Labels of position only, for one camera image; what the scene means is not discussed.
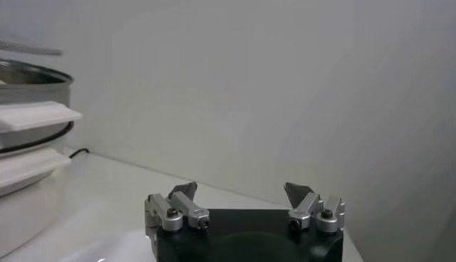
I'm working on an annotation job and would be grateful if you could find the perforated steel steamer basket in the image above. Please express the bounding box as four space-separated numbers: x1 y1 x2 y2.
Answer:
0 58 83 156

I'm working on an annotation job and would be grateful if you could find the black cooker power cord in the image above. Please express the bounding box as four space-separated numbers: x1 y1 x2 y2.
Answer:
68 147 90 159

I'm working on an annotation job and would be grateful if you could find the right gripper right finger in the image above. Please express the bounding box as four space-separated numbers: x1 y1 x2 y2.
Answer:
284 182 346 234

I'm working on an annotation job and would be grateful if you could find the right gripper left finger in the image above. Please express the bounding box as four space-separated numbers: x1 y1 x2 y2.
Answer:
144 181 211 234

